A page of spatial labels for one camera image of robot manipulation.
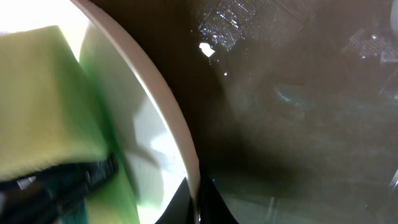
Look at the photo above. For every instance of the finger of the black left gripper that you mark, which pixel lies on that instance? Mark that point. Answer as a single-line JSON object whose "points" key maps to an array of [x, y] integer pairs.
{"points": [[46, 195]]}

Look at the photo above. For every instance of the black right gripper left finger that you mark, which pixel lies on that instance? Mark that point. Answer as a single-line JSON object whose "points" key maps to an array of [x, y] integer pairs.
{"points": [[180, 209]]}

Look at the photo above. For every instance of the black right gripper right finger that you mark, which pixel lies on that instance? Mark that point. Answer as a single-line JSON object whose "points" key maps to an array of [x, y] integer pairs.
{"points": [[211, 205]]}

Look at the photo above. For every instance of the white plate with green streak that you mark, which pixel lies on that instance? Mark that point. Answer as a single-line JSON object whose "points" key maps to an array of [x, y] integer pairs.
{"points": [[153, 138]]}

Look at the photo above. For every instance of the green yellow sponge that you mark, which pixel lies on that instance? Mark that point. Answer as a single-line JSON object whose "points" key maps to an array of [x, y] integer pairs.
{"points": [[52, 114]]}

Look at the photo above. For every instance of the large dark serving tray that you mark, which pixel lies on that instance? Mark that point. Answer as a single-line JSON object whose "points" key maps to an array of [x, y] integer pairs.
{"points": [[292, 105]]}

